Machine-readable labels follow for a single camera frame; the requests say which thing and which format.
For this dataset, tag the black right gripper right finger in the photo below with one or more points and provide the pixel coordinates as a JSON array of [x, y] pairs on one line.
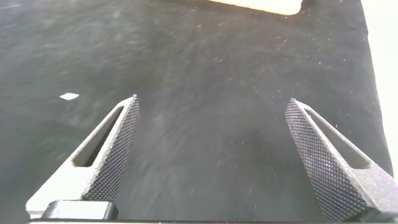
[[326, 161]]

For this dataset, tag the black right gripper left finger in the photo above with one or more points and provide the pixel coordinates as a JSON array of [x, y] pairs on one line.
[[105, 161]]

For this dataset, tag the small white paper scrap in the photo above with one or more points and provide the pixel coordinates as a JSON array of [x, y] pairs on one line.
[[69, 96]]

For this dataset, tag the black tablecloth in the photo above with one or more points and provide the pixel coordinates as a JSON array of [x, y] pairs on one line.
[[199, 77]]

